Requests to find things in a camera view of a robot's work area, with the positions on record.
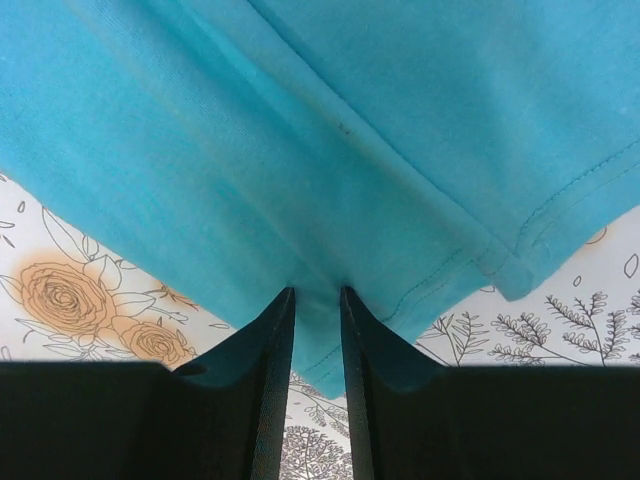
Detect floral patterned table mat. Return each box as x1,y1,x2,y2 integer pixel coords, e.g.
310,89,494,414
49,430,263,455
1,179,639,479

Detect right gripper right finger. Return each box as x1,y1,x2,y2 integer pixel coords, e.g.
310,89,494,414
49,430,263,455
340,287,639,479

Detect teal t shirt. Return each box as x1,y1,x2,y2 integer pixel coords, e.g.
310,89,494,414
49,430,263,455
1,1,639,398

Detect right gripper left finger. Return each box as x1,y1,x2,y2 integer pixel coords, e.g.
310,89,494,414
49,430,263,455
1,288,296,479

